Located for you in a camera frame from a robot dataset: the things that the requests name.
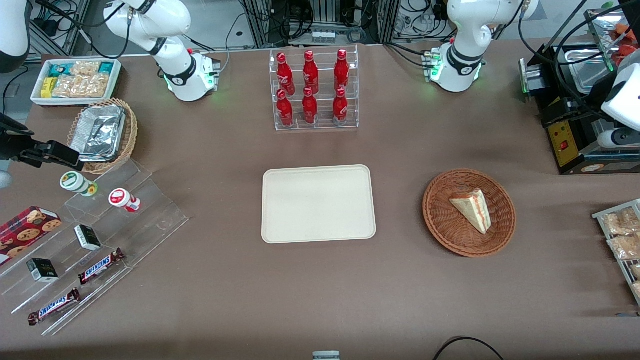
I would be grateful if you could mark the brown round wicker basket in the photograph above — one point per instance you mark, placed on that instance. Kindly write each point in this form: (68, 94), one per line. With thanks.
(445, 225)

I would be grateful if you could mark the green lid yogurt cup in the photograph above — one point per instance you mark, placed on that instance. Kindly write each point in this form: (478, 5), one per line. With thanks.
(75, 182)

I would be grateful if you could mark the yellow snack packet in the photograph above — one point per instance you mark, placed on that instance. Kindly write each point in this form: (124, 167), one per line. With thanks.
(47, 88)

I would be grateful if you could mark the clear acrylic bottle rack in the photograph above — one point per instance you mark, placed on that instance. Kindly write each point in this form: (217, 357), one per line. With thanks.
(325, 120)

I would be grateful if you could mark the clear acrylic stepped display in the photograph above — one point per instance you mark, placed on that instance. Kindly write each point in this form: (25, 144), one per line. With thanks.
(150, 220)

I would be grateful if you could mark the red plaid cookie box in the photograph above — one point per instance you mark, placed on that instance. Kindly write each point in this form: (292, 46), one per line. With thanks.
(25, 231)

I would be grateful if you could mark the teal snack packet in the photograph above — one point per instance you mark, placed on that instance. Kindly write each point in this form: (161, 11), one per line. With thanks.
(59, 70)
(106, 68)

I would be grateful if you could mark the Snickers chocolate bar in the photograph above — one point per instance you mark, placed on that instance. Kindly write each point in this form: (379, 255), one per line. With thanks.
(100, 266)
(54, 306)

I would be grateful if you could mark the cream plastic tray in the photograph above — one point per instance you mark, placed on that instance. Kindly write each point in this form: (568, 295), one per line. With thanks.
(318, 204)

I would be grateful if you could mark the black heated display case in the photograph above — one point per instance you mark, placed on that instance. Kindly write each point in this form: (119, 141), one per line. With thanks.
(562, 142)

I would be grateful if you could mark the red cola bottle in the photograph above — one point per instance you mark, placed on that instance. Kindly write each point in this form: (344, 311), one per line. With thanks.
(285, 110)
(340, 107)
(311, 74)
(285, 75)
(341, 71)
(309, 108)

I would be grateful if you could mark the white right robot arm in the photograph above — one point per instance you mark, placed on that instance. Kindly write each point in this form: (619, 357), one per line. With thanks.
(175, 55)

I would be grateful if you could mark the small grey device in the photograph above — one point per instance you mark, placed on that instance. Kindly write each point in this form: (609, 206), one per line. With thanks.
(326, 355)

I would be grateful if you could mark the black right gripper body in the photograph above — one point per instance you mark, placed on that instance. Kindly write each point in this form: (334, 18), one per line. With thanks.
(11, 146)

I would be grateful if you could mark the clear bag of crackers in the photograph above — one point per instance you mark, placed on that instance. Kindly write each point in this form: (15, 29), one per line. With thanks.
(637, 290)
(620, 222)
(625, 247)
(636, 271)

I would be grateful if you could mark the silver foil container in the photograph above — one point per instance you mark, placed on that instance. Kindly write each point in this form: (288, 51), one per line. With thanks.
(99, 134)

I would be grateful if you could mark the aluminium equipment frame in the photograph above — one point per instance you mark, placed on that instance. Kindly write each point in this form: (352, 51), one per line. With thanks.
(325, 15)

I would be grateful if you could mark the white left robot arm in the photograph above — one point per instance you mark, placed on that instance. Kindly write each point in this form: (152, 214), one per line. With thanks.
(462, 35)

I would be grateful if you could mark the red lid yogurt cup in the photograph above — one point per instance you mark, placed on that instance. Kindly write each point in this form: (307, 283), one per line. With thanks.
(121, 198)

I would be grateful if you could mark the large clear peanut snack bag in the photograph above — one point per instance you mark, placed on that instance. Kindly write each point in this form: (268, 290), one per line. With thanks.
(82, 86)

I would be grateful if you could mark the small black carton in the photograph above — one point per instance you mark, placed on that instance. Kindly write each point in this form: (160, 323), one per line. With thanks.
(42, 270)
(88, 237)

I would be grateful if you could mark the triangular sandwich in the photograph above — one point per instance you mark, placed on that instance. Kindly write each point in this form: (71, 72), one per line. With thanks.
(472, 207)

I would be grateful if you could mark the tan wicker basket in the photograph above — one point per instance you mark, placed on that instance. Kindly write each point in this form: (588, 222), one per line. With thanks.
(131, 135)

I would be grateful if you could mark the steel food pan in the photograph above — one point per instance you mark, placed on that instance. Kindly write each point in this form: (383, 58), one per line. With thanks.
(585, 72)

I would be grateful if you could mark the white plastic snack bin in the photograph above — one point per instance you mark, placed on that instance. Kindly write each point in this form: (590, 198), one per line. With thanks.
(36, 95)

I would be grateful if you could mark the small clear peanut snack bag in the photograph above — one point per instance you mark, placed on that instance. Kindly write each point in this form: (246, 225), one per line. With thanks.
(85, 68)

